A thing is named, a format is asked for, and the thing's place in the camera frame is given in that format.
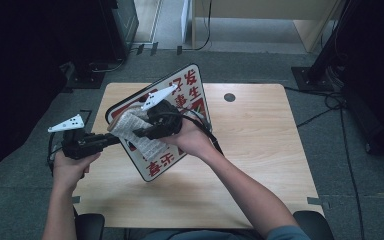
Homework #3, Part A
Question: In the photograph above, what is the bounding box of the left hand-held gripper cable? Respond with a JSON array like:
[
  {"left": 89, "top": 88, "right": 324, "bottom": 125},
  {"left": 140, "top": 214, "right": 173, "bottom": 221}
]
[{"left": 46, "top": 132, "right": 64, "bottom": 177}]

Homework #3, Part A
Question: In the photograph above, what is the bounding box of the right hand-held gripper cable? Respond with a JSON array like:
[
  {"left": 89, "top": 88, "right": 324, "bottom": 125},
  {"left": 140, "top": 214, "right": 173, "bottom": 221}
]
[{"left": 179, "top": 111, "right": 225, "bottom": 157}]

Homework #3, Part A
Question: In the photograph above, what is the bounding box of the light floor cable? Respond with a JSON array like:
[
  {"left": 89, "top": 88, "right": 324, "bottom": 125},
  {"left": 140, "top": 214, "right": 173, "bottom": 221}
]
[{"left": 89, "top": 58, "right": 128, "bottom": 74}]

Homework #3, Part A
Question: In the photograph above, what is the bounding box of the light wooden desk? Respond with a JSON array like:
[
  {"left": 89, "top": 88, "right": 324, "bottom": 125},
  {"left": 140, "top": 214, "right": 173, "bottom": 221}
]
[{"left": 191, "top": 0, "right": 346, "bottom": 54}]

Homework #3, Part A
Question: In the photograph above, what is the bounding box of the dark cabinet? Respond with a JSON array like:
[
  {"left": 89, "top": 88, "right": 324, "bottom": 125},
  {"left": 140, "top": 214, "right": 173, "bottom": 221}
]
[{"left": 98, "top": 0, "right": 140, "bottom": 63}]

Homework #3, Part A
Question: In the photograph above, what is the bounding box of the black chair armrest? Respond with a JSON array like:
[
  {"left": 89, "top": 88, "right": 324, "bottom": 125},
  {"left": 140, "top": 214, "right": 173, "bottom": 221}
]
[
  {"left": 292, "top": 210, "right": 335, "bottom": 240},
  {"left": 74, "top": 213, "right": 106, "bottom": 240}
]

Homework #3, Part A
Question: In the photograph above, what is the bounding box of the thin black hanging cable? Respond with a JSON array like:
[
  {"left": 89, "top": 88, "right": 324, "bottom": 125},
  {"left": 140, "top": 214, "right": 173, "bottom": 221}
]
[{"left": 181, "top": 0, "right": 213, "bottom": 52}]

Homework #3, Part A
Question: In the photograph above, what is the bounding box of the black stand base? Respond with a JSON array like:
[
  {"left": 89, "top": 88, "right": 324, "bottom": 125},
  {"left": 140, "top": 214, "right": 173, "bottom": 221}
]
[
  {"left": 65, "top": 64, "right": 107, "bottom": 90},
  {"left": 290, "top": 65, "right": 335, "bottom": 93}
]

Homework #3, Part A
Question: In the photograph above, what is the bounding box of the hand-held gripper cable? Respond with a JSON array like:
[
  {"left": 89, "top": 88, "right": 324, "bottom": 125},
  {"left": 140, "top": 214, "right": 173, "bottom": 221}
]
[
  {"left": 179, "top": 111, "right": 225, "bottom": 157},
  {"left": 46, "top": 132, "right": 64, "bottom": 177}
]

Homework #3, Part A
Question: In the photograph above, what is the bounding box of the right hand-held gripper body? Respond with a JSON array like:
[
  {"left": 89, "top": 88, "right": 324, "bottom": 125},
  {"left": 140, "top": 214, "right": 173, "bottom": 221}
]
[{"left": 140, "top": 83, "right": 184, "bottom": 141}]

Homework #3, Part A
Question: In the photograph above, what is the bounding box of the panda print board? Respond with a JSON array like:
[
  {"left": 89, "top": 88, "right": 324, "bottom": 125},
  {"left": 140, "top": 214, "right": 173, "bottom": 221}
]
[{"left": 104, "top": 62, "right": 213, "bottom": 183}]

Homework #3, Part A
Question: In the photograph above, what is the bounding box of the white fluffy cloth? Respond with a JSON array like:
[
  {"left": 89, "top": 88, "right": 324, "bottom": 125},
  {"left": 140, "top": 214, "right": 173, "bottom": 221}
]
[{"left": 107, "top": 104, "right": 170, "bottom": 162}]

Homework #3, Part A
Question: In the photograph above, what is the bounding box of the person's right hand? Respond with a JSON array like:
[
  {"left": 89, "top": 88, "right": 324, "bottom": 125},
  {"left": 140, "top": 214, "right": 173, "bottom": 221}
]
[{"left": 157, "top": 116, "right": 217, "bottom": 161}]

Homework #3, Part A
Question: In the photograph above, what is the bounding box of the black floor cable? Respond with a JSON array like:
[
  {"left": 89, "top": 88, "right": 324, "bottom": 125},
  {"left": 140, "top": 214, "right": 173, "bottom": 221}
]
[{"left": 283, "top": 84, "right": 366, "bottom": 240}]

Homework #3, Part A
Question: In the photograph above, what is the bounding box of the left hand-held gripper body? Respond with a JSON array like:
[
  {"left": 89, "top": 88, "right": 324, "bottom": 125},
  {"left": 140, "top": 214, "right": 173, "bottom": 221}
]
[{"left": 47, "top": 113, "right": 108, "bottom": 161}]

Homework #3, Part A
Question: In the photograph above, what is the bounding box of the black curtain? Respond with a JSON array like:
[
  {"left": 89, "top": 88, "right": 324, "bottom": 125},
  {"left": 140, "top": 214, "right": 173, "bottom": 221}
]
[
  {"left": 0, "top": 0, "right": 114, "bottom": 194},
  {"left": 309, "top": 0, "right": 384, "bottom": 164}
]

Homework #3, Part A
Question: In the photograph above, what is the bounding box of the person's left hand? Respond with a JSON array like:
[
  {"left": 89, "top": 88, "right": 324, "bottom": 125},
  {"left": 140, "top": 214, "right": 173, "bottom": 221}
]
[{"left": 52, "top": 151, "right": 102, "bottom": 193}]

